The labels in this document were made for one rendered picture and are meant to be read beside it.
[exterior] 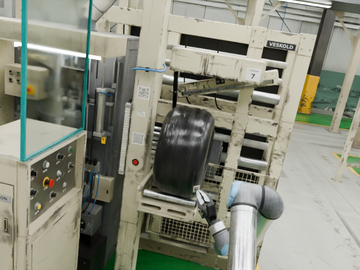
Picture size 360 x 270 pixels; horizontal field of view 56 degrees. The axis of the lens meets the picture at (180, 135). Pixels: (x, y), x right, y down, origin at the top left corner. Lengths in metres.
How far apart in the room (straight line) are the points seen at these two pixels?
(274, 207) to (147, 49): 1.10
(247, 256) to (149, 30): 1.29
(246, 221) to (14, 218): 1.02
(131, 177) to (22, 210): 0.78
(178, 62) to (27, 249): 1.37
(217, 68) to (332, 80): 9.82
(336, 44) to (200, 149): 10.25
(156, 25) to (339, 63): 10.29
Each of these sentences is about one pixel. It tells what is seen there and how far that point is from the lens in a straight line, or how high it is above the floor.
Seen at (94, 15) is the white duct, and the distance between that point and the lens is 2.43.
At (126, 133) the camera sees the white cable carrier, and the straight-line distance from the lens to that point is 2.12.
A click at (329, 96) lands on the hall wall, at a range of 11.94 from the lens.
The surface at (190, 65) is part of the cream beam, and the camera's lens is 2.20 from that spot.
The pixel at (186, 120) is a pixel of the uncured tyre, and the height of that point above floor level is 1.41.
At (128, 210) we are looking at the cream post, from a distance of 2.31.
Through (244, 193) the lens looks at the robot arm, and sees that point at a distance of 1.49.
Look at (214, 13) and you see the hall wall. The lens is 11.05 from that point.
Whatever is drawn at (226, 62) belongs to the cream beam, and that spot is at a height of 1.75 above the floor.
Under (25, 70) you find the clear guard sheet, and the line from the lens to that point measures 1.46.
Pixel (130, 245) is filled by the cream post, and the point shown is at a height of 0.45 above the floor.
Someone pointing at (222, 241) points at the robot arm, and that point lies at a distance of 1.89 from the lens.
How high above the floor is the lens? 1.89
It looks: 17 degrees down
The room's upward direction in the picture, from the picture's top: 9 degrees clockwise
